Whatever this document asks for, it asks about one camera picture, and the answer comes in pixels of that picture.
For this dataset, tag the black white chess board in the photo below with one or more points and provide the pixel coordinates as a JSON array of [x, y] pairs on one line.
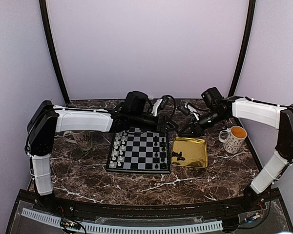
[[137, 151]]

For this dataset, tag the gold metal tray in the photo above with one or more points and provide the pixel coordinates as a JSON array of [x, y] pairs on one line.
[[189, 152]]

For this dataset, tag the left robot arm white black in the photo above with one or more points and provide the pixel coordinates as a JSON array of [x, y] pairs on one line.
[[135, 111]]

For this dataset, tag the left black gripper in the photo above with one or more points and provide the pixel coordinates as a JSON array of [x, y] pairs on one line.
[[161, 124]]

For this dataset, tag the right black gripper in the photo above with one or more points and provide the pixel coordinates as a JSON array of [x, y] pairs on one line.
[[197, 130]]

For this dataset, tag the white slotted cable duct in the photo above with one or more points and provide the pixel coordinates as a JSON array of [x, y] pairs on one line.
[[93, 228]]

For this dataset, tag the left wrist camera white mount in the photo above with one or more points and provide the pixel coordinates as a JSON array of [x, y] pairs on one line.
[[159, 105]]

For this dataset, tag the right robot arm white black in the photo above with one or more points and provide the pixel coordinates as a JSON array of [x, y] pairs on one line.
[[270, 125]]

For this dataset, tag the black front rail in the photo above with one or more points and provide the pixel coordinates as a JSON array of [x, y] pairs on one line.
[[90, 209]]

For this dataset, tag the black frame post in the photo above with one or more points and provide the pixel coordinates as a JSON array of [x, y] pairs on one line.
[[52, 50], [244, 47]]

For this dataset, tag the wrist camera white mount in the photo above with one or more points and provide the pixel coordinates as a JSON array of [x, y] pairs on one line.
[[159, 105], [189, 110]]

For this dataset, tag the right black frame post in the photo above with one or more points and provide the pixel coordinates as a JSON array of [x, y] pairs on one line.
[[244, 47]]

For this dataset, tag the left black frame post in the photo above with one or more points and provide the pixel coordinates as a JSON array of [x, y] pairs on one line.
[[52, 50]]

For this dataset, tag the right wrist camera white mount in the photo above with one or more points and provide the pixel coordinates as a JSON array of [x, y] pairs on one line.
[[189, 110]]

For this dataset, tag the yellow inside cactus mug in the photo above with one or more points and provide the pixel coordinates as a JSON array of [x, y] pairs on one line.
[[232, 138]]

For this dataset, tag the tall cactus print mug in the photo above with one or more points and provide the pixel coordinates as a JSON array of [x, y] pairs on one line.
[[81, 138]]

